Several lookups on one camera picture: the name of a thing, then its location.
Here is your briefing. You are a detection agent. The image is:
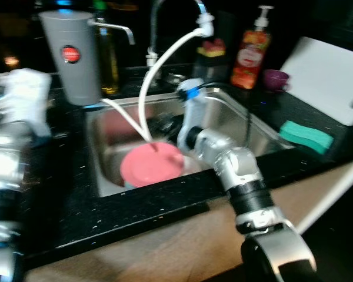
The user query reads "grey water filter canister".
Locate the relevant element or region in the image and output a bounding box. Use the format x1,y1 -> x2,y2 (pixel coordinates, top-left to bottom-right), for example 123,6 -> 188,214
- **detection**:
38,10 -> 136,108

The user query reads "thin white hose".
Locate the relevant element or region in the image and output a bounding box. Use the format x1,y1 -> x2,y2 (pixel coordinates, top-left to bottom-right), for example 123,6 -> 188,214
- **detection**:
100,97 -> 148,142

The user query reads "white cutting board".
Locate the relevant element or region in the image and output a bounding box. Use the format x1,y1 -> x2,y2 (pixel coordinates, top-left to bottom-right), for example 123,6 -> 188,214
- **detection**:
279,36 -> 353,126

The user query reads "stainless steel sink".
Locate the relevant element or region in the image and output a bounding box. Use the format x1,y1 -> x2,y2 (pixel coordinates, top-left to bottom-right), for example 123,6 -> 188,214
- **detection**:
84,82 -> 295,197

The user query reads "yellow oil bottle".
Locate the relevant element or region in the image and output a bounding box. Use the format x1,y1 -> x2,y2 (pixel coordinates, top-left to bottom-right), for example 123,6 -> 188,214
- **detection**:
93,0 -> 121,96

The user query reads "wooden cabinet front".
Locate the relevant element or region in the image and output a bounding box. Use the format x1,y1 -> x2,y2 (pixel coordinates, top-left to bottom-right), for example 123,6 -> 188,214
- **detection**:
24,156 -> 353,282

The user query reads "pink plate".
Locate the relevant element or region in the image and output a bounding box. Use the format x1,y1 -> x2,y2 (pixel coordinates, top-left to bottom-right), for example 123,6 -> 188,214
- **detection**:
120,141 -> 186,189

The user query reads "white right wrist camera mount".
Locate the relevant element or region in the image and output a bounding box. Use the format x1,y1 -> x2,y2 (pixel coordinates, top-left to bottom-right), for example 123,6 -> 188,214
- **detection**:
176,78 -> 208,147

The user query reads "thick white hose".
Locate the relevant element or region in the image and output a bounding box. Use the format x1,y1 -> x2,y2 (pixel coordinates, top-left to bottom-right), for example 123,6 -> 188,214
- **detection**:
137,13 -> 215,143

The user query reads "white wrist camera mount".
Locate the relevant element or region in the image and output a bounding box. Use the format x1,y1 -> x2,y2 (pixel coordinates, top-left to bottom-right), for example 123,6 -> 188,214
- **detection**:
176,78 -> 208,147
3,68 -> 52,142

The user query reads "green sponge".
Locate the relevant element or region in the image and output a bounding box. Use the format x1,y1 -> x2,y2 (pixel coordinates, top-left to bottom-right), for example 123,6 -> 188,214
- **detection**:
279,120 -> 334,155

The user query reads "purple cup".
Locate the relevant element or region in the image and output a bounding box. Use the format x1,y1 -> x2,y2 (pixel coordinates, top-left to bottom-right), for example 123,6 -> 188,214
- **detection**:
262,69 -> 290,93

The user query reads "metal gooseneck faucet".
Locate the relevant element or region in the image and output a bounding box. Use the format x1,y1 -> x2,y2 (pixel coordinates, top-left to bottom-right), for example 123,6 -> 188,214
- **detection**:
144,0 -> 209,71

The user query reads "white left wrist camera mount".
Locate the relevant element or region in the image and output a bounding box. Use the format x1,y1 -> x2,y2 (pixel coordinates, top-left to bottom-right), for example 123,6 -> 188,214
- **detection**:
3,68 -> 52,142

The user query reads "orange soap pump bottle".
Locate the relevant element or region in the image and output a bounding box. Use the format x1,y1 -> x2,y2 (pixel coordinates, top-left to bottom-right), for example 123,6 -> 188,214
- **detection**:
231,5 -> 275,90

